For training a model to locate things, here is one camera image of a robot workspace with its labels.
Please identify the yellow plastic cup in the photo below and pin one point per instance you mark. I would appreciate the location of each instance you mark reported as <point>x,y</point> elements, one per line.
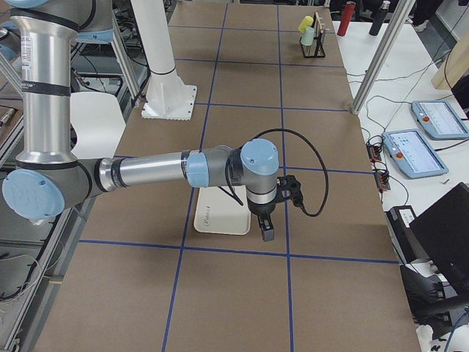
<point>305,23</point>

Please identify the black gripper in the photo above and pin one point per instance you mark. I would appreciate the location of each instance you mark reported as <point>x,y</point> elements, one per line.
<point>262,209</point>

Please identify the black wire cup rack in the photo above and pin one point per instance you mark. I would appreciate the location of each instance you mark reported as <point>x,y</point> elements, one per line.
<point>316,50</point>

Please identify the black laptop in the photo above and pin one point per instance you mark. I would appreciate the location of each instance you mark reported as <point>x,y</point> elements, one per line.
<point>442,231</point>

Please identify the black bottle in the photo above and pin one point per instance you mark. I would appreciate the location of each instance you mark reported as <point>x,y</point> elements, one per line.
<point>379,18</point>

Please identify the aluminium frame post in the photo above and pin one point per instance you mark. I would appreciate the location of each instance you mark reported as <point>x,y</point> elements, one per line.
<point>391,33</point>

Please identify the blue teach pendant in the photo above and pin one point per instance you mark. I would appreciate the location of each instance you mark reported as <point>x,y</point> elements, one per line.
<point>439,120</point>
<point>413,155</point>

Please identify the cream rabbit tray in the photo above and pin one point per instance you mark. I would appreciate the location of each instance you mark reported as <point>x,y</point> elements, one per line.
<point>216,212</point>

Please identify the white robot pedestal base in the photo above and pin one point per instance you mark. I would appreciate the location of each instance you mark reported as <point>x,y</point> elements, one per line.
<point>167,96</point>

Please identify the far blue teach pendant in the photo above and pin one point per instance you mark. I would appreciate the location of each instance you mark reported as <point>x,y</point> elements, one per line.
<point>439,120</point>

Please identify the green plastic cup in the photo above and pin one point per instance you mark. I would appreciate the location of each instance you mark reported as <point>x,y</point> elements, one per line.
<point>307,38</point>

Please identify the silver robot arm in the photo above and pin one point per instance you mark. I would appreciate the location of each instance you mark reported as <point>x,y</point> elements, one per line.
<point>49,178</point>

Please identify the near blue teach pendant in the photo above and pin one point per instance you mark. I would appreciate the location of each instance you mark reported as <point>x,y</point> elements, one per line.
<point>413,155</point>

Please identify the red bottle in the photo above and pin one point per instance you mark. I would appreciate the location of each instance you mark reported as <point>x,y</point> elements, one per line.
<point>346,17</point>

